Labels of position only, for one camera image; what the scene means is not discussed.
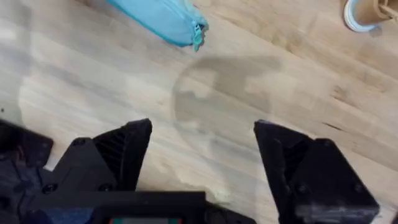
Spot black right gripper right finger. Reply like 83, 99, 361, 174
253, 119, 381, 224

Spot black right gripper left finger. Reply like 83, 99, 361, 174
51, 118, 153, 195

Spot light blue zip bag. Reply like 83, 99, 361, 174
104, 0, 210, 52

